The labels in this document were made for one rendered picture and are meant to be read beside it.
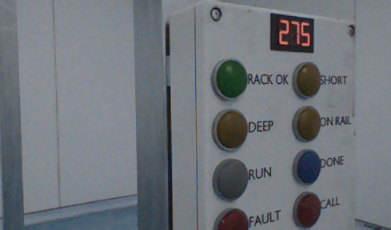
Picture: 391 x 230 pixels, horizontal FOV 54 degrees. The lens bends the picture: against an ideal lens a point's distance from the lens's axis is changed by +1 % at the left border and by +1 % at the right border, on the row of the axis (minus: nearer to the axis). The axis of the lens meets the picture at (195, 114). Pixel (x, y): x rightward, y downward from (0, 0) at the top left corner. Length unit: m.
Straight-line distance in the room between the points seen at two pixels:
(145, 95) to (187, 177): 0.09
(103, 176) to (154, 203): 3.69
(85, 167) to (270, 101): 3.70
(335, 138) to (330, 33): 0.09
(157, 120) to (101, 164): 3.69
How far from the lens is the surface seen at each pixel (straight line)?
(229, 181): 0.27
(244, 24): 0.29
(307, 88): 0.32
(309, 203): 0.34
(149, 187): 0.35
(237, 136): 0.27
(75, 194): 3.98
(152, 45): 0.34
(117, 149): 4.05
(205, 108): 0.27
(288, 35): 0.32
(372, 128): 3.38
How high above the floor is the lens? 1.15
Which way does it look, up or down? 3 degrees down
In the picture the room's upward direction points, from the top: 1 degrees counter-clockwise
